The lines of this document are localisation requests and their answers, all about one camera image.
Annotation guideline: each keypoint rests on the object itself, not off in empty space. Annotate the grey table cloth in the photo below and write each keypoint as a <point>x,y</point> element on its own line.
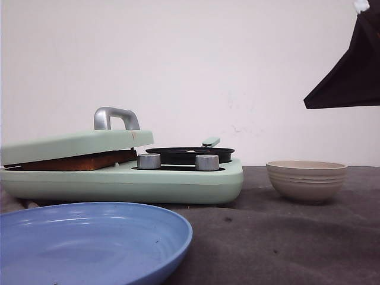
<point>262,238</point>

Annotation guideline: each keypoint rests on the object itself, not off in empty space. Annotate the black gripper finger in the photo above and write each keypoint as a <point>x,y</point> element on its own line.
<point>354,80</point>

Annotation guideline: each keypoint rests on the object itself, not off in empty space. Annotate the beige ribbed ceramic bowl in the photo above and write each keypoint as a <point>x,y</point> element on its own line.
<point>306,181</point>

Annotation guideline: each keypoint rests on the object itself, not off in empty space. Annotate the blue plastic plate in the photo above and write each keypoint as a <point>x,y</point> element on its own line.
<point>92,243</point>

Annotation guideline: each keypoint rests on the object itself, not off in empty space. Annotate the silver control knob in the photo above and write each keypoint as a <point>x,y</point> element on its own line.
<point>207,162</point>
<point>148,161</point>

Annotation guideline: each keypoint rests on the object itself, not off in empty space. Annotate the black frying pan green handle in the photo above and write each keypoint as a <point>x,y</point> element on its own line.
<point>178,155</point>

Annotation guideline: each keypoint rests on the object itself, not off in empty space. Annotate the left silver control knob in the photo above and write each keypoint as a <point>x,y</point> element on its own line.
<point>148,161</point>

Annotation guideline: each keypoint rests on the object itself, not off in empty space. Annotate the right silver control knob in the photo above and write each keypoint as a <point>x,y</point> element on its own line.
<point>207,162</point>

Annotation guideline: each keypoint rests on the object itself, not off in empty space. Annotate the toast bread slice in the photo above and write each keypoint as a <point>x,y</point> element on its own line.
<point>85,162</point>

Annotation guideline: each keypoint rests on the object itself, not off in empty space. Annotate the mint green breakfast maker base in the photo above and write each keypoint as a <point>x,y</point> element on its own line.
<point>127,183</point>

